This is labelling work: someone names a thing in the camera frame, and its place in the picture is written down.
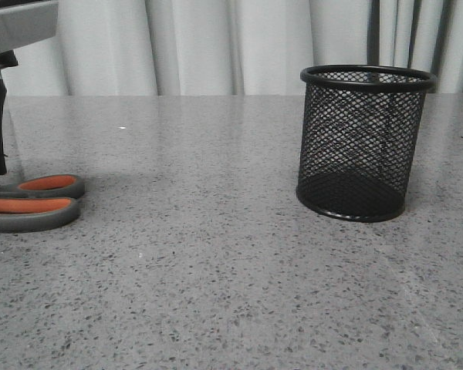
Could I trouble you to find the black mesh pen bucket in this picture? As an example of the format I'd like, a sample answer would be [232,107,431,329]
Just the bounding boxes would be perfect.
[296,65,437,223]

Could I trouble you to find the light grey curtain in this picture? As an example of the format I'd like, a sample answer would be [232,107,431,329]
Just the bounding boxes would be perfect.
[2,1,463,96]

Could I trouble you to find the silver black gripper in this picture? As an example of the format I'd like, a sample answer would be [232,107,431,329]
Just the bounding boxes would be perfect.
[0,1,59,175]

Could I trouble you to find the grey orange handled scissors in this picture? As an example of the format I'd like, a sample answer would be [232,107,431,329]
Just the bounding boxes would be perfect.
[0,174,85,233]

